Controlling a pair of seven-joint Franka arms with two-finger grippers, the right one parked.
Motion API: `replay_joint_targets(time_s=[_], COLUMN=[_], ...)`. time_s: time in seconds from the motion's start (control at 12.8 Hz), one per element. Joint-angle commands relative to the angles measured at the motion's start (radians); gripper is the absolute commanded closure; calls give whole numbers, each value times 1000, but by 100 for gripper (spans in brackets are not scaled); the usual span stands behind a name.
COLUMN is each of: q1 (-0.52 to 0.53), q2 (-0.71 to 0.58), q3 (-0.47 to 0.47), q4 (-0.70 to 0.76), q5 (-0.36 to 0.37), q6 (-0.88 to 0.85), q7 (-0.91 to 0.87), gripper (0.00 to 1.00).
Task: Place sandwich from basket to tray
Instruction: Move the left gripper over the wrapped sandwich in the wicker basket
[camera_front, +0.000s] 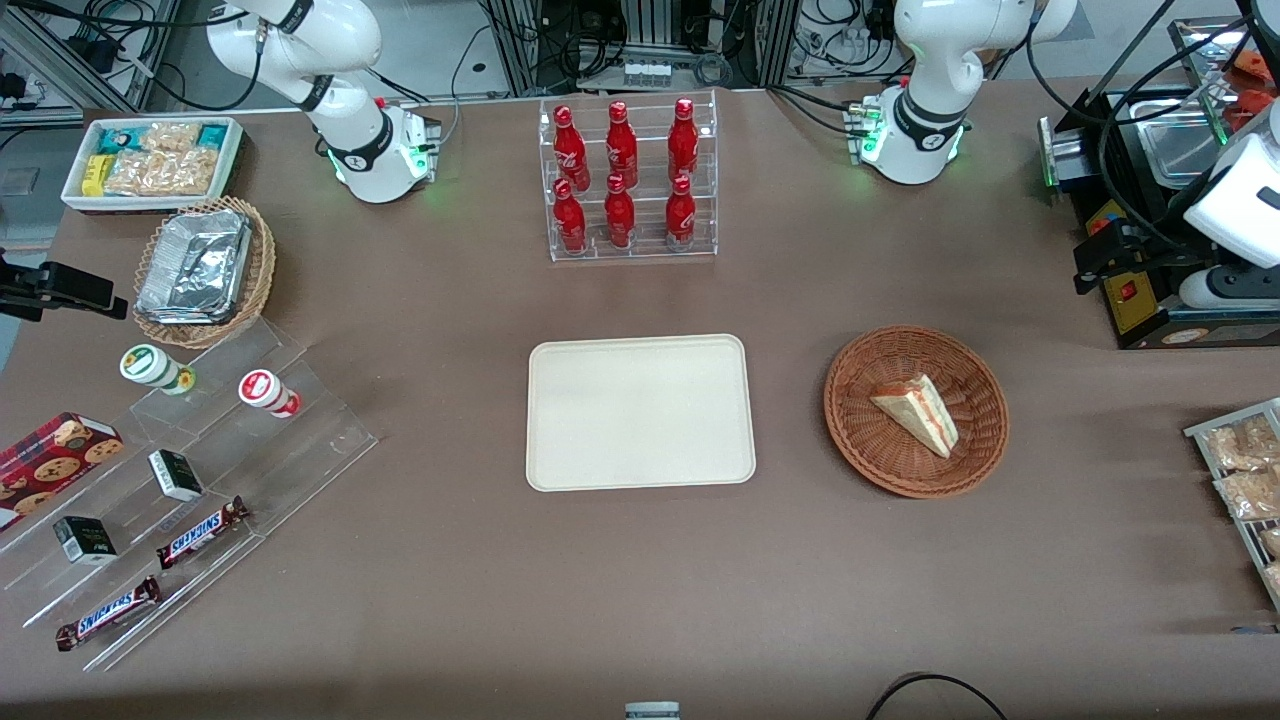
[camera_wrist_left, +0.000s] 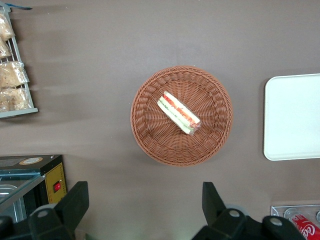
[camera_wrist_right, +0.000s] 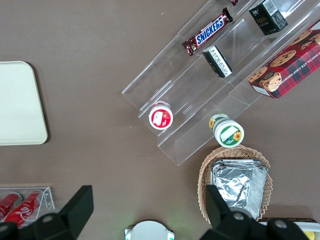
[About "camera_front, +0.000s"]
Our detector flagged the black looped cable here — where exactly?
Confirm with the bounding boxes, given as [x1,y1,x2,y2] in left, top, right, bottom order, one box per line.
[864,672,1012,720]

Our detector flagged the red cola bottle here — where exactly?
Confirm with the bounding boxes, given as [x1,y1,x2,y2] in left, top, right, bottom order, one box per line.
[552,178,589,255]
[605,100,640,190]
[553,105,590,193]
[603,173,638,250]
[664,175,698,252]
[667,97,701,184]

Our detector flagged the clear acrylic bottle rack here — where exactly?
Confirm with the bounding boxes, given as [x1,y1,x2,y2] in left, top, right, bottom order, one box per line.
[537,89,720,264]

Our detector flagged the aluminium electronics rack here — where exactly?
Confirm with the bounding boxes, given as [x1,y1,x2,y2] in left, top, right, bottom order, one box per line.
[478,0,803,98]

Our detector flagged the red lid cup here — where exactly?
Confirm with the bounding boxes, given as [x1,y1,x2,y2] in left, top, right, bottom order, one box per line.
[237,368,302,420]

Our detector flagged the clear acrylic step shelf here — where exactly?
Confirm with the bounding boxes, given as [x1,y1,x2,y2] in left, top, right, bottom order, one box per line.
[0,317,380,674]

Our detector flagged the light wicker basket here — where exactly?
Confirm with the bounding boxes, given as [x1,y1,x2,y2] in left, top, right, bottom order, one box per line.
[132,195,277,350]

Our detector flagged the aluminium frame with cables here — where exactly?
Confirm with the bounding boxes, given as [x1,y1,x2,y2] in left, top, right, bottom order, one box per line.
[0,0,186,127]

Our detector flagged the tray of packaged snacks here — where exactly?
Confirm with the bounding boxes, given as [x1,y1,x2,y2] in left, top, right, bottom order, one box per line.
[1184,397,1280,612]

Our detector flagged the triangular sandwich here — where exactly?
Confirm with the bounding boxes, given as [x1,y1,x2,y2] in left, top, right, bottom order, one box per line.
[869,373,961,460]

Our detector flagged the brown round wicker basket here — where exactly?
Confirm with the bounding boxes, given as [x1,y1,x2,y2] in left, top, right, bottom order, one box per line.
[823,324,1011,500]

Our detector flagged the stacked aluminium foil trays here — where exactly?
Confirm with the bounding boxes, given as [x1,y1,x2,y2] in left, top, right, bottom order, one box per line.
[136,209,252,327]

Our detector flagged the Snickers bar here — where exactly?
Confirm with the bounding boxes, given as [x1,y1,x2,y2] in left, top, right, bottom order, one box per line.
[155,496,250,571]
[54,575,162,653]

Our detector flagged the steel tray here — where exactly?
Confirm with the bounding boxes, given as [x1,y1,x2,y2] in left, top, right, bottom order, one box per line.
[1167,15,1261,96]

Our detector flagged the green lid cup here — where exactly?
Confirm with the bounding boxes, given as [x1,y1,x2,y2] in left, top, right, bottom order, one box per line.
[119,343,197,397]

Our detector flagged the white rectangular snack bin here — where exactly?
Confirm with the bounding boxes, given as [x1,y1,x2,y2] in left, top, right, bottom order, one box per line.
[61,116,245,215]

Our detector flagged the black countertop appliance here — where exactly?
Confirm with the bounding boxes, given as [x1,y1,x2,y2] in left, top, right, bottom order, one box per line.
[1038,84,1280,352]

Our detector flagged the small black carton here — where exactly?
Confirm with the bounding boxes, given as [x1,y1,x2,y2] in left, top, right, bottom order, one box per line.
[147,448,205,503]
[52,515,119,566]

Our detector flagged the red tartan cookie box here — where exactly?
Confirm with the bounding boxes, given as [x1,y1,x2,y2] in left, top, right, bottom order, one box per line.
[0,411,126,534]

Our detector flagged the beige plastic tray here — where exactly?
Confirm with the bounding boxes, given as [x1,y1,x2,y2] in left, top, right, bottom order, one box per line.
[525,333,758,494]

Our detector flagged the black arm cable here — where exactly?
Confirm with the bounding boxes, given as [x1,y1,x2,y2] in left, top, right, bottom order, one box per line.
[1024,0,1216,256]

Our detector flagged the clear cracker bag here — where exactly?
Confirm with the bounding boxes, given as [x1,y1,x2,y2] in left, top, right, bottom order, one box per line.
[104,149,218,197]
[139,121,202,153]

